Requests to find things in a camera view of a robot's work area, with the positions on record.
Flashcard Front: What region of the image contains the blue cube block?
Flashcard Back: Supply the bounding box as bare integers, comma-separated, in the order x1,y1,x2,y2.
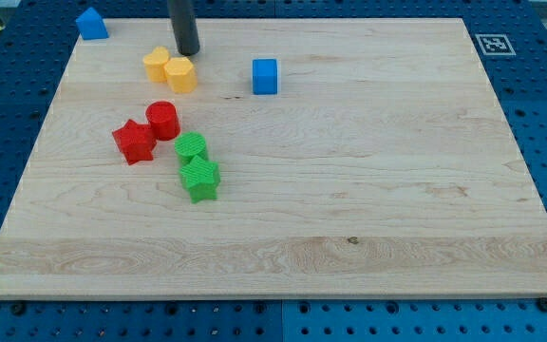
252,59,278,95

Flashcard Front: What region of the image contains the green cylinder block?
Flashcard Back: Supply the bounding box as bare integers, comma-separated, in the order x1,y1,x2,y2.
175,131,209,166

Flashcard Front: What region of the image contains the white fiducial marker tag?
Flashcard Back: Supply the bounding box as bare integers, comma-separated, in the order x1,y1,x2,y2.
475,33,516,56

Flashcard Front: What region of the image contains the yellow hexagon block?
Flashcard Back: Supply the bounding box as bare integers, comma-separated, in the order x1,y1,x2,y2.
163,57,198,93

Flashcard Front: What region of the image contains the wooden board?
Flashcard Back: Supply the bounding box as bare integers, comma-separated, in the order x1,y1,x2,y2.
0,18,547,301

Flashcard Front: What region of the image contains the red star block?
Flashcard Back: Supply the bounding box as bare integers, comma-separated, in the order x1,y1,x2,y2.
112,120,157,165

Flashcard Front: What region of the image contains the red cylinder block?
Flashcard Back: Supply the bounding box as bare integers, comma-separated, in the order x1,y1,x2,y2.
145,101,180,141

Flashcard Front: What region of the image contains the yellow heart block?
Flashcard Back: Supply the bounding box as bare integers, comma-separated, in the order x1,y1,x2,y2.
142,46,170,83

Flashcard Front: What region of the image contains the blue pentagon block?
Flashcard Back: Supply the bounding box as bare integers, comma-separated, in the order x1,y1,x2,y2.
75,7,109,40

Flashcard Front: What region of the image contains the green star block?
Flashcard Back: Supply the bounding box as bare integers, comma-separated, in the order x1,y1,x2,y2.
179,156,220,203

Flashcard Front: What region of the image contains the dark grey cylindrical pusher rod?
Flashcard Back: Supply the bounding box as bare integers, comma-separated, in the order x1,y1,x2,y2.
167,0,200,56

